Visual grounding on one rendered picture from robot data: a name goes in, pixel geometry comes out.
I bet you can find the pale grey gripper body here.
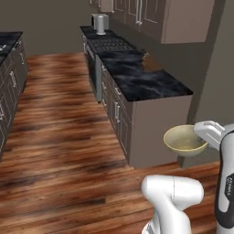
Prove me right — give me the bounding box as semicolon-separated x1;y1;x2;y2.
193;120;227;151

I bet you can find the silver cabinet door handle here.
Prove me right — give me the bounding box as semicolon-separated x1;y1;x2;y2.
113;101;121;123

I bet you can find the black hob stove with oven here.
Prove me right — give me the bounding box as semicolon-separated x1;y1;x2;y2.
83;36;137;103

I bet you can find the cream yellow bowl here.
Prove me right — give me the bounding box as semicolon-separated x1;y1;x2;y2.
163;123;209;158

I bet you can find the grey wall cupboard run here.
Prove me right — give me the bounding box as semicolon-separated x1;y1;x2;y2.
110;0;216;45

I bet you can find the silver wall cupboard handle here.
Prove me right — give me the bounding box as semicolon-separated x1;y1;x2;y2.
135;0;144;26

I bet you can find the grey island cabinet run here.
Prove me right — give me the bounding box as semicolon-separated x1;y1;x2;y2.
0;30;28;161

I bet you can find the grey base cabinet run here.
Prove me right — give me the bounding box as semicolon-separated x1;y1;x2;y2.
96;49;194;169

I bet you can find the silver countertop appliance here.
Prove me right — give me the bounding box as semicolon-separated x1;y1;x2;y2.
90;13;111;37

